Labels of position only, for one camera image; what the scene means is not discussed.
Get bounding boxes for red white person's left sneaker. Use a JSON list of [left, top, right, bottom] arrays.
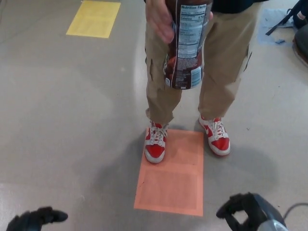
[[198, 115, 231, 157]]

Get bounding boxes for brown protein shake bottle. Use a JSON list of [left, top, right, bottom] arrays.
[[164, 0, 213, 90]]

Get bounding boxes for person's bare hand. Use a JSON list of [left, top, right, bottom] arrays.
[[145, 0, 214, 43]]

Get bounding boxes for dark shirt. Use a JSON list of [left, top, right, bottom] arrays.
[[211, 0, 256, 13]]

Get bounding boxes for orange paper sheet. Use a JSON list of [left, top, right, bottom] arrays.
[[133, 128, 205, 210]]

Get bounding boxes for red white person's sneaker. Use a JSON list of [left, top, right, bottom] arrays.
[[198, 115, 231, 157], [144, 120, 169, 164]]

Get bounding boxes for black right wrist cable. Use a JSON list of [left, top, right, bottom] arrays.
[[283, 203, 308, 227]]

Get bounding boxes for black backpack with strap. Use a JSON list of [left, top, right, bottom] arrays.
[[266, 0, 308, 36]]

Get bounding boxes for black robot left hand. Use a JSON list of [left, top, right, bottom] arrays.
[[6, 206, 69, 231]]

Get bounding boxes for blue paper sheet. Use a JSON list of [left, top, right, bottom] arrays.
[[257, 8, 301, 45]]

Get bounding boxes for yellow paper sheet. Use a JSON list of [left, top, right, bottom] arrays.
[[65, 0, 121, 39]]

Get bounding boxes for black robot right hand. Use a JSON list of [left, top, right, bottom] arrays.
[[216, 192, 287, 231]]

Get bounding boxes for dark grey round object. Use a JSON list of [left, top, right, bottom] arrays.
[[292, 27, 308, 68]]

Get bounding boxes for khaki cargo trousers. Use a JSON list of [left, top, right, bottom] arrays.
[[145, 0, 262, 123]]

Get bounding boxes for red white person's right sneaker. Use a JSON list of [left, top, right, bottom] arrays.
[[144, 120, 169, 164]]

